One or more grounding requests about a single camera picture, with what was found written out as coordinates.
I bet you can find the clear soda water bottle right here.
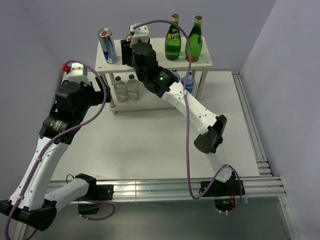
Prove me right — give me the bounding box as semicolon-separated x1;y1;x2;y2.
127;74;140;101

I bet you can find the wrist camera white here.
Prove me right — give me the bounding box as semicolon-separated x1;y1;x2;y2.
62;62;91;85
129;23;150;48

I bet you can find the aluminium frame rail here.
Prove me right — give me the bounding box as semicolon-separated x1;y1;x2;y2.
12;70;301;240

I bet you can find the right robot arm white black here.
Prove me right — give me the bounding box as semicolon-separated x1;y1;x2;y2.
120;40;227;154

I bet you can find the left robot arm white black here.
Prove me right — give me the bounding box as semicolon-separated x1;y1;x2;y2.
0;76;111;231

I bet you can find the clear soda water bottle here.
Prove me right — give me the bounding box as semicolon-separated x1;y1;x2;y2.
114;76;128;103
127;74;140;101

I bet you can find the white two-tier wooden shelf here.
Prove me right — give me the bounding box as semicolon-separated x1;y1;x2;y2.
95;37;213;115

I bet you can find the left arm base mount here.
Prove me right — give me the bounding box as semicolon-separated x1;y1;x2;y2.
76;184;116;221

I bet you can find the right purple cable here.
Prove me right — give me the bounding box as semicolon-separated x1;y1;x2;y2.
133;19;244;213

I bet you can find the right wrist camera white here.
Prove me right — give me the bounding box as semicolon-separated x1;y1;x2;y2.
129;23;150;48

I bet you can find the silver energy drink can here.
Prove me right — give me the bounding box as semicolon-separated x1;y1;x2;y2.
126;32;134;42
97;28;118;64

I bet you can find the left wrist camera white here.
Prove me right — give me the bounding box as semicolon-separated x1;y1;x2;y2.
62;62;91;85

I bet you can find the clear soda water bottle left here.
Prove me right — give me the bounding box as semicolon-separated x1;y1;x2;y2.
114;76;128;103

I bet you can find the water bottle blue cap front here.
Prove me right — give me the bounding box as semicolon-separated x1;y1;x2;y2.
172;70;180;80

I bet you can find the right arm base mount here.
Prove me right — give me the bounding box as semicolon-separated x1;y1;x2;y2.
203;179;246;214

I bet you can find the purple cable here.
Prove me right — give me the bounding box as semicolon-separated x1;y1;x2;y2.
4;59;116;240
133;19;244;213

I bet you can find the water bottle blue cap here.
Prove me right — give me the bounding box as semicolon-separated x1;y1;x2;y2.
172;70;180;80
181;72;195;93

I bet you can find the green glass bottle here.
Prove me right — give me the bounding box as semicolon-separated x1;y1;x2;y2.
164;24;182;61
184;15;203;62

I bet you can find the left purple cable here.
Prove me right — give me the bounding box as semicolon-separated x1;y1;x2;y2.
4;59;116;240

